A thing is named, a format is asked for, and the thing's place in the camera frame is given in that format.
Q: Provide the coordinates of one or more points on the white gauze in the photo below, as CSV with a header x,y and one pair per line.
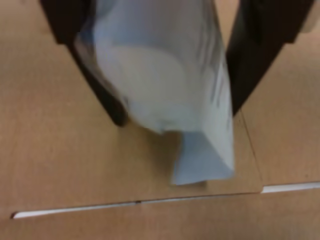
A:
x,y
155,75

